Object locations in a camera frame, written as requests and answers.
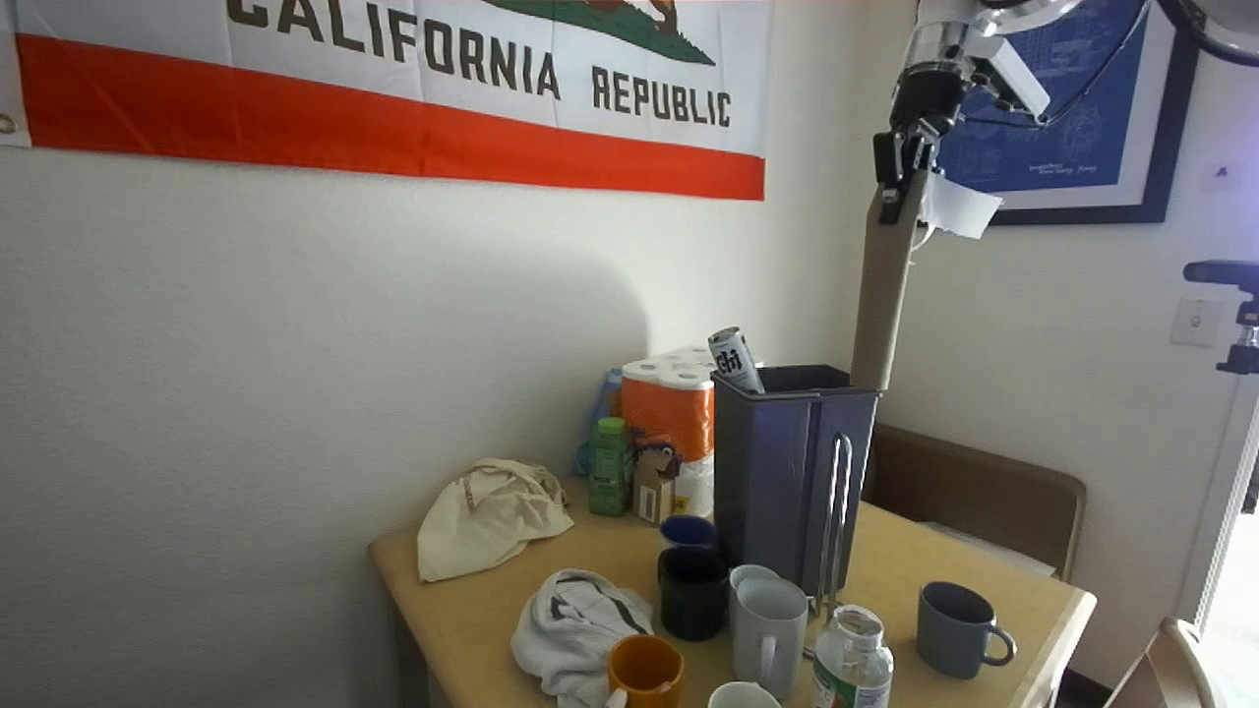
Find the green plastic bottle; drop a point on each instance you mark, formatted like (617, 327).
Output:
(606, 473)

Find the cream cloth hat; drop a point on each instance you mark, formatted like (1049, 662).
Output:
(485, 525)

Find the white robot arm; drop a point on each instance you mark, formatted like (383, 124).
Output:
(1009, 13)

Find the cardboard paper towel core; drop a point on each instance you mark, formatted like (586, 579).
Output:
(887, 300)

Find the dark blue mug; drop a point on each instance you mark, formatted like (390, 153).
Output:
(689, 527)

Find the California Republic flag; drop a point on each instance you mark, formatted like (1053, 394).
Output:
(395, 132)

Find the tall white mug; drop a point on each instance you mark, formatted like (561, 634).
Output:
(770, 643)

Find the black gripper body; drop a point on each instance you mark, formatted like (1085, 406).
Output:
(929, 95)

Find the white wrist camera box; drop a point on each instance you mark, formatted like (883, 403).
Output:
(1017, 76)

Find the purple mug with white inside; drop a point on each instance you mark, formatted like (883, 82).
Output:
(740, 696)

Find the black mug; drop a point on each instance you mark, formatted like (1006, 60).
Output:
(689, 603)

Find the blue grey ceramic mug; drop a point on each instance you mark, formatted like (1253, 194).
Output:
(948, 634)

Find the orange mug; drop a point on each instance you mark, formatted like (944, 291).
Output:
(641, 691)

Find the brown chair back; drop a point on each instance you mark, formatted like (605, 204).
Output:
(985, 494)

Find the white light switch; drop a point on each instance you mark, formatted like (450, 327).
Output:
(1196, 322)

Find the grey white remote control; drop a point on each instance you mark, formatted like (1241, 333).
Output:
(735, 356)

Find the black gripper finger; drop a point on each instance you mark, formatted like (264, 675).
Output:
(923, 163)
(892, 158)

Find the grey plastic bin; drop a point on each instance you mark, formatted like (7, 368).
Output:
(773, 473)

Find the blue framed poster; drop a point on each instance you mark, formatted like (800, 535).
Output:
(1102, 120)

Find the white cloth with dark stripes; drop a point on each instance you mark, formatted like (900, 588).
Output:
(564, 634)

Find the orange paper towel multipack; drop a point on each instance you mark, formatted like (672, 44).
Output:
(672, 406)

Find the green-lidded glass jar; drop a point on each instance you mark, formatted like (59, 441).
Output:
(850, 670)

